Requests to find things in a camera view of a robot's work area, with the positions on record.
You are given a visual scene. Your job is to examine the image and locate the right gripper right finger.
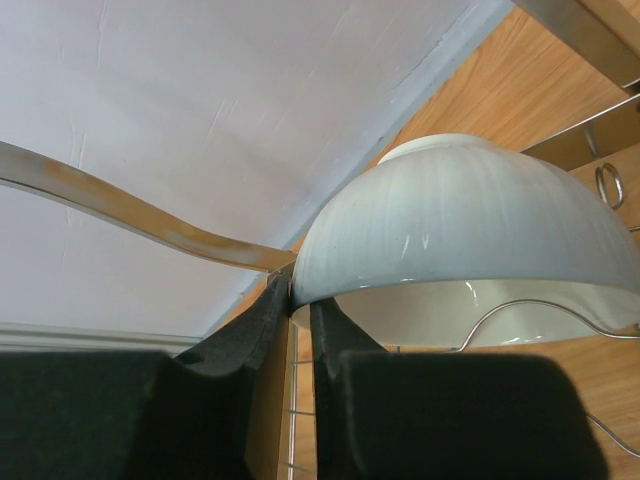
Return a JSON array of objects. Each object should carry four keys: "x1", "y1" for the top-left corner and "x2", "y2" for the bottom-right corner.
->
[{"x1": 310, "y1": 301, "x2": 609, "y2": 479}]

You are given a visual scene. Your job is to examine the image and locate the plain white bowl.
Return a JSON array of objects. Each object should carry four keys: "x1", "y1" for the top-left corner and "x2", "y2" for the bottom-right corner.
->
[{"x1": 292, "y1": 134, "x2": 639, "y2": 348}]

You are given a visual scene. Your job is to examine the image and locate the silver wire dish rack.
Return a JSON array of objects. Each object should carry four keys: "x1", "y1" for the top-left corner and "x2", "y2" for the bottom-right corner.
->
[{"x1": 1, "y1": 1, "x2": 639, "y2": 479}]

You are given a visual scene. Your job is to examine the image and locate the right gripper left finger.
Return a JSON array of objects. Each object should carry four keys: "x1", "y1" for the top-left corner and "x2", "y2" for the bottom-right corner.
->
[{"x1": 1, "y1": 274, "x2": 289, "y2": 479}]

